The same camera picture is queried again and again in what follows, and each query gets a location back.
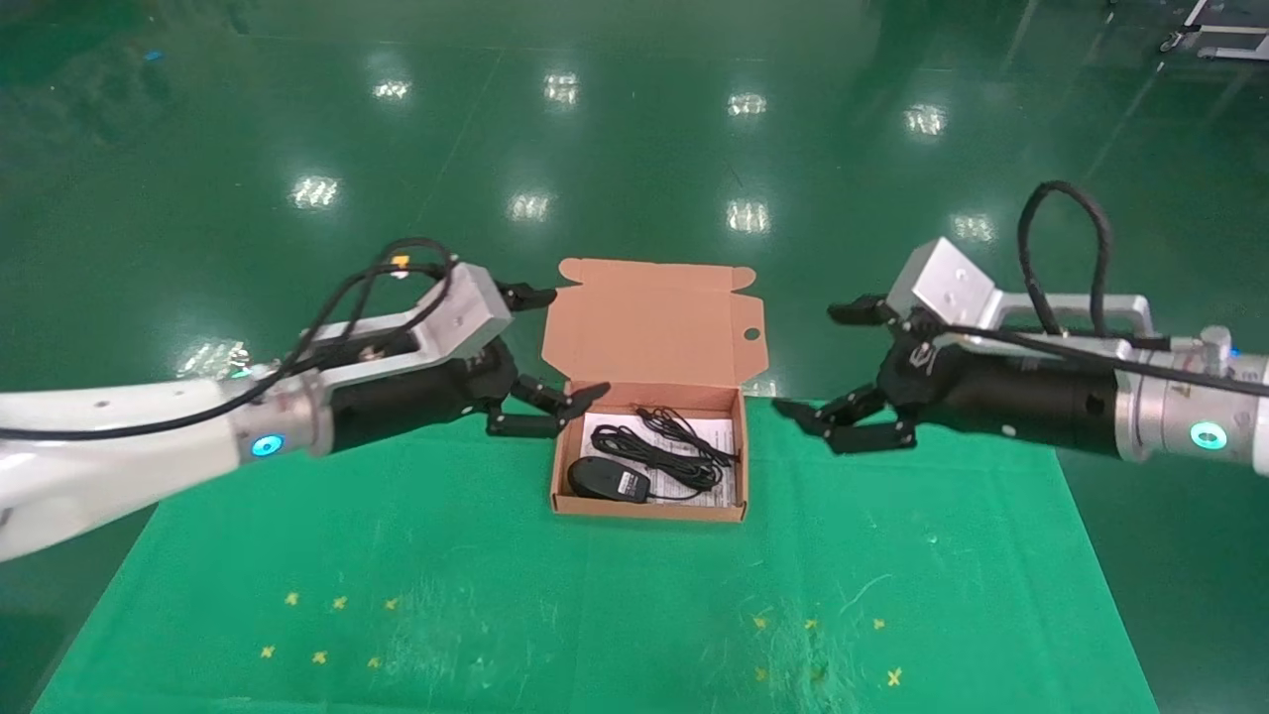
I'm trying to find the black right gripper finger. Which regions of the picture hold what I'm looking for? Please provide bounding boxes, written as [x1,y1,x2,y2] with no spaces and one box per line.
[827,295,906,327]
[772,384,919,456]

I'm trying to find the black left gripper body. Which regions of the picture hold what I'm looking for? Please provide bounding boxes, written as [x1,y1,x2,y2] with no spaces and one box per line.
[326,336,519,455]

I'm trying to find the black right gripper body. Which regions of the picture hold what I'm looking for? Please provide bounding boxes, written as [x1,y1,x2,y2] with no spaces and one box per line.
[876,326,1122,458]

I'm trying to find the black wired computer mouse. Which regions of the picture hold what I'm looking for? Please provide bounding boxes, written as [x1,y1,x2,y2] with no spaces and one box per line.
[566,455,717,505]

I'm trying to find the black data cable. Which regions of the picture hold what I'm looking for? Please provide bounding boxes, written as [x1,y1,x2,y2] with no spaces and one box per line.
[591,406,741,497]

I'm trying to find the open brown cardboard box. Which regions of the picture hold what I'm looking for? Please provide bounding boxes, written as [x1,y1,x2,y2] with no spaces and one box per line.
[540,258,769,524]

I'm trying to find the white printed instruction sheet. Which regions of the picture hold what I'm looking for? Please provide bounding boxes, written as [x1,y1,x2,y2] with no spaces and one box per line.
[577,411,737,508]

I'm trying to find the green table mat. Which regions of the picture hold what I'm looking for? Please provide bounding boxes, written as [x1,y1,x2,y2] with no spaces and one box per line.
[30,397,1161,714]

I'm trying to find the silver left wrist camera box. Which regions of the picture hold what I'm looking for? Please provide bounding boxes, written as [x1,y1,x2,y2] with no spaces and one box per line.
[297,262,515,379]

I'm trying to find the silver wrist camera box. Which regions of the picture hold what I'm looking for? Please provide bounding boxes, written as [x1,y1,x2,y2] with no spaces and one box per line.
[297,262,515,379]
[886,237,1157,349]

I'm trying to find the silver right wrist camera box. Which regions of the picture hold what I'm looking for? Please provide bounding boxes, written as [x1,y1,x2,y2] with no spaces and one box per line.
[886,237,1157,349]

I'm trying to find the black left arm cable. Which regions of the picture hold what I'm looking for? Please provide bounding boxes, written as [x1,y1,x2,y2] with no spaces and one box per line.
[0,236,463,443]

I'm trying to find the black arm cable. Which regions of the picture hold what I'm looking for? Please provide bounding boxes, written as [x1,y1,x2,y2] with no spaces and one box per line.
[0,236,463,443]
[932,179,1269,400]

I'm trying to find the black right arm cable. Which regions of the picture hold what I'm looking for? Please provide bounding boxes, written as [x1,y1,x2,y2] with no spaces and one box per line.
[932,179,1269,400]

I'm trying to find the white wheeled cart frame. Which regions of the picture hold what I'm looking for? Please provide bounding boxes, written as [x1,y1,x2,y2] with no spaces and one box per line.
[1160,0,1269,62]

